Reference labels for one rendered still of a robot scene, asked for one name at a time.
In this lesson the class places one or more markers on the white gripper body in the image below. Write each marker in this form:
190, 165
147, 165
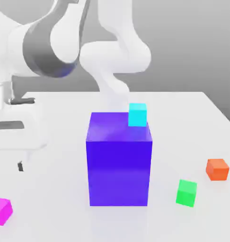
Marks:
31, 136

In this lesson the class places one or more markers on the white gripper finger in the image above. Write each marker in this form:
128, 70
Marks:
21, 166

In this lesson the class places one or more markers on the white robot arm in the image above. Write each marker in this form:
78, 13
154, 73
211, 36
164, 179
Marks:
115, 56

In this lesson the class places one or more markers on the small orange cube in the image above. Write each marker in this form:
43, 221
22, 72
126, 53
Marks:
218, 170

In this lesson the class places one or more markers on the large purple box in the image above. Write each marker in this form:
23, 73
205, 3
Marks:
118, 170

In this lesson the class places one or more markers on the small green cube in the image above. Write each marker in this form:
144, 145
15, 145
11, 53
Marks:
186, 193

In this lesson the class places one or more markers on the small magenta cube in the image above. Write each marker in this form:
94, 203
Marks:
1, 210

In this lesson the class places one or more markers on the small cyan cube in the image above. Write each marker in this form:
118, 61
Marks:
137, 116

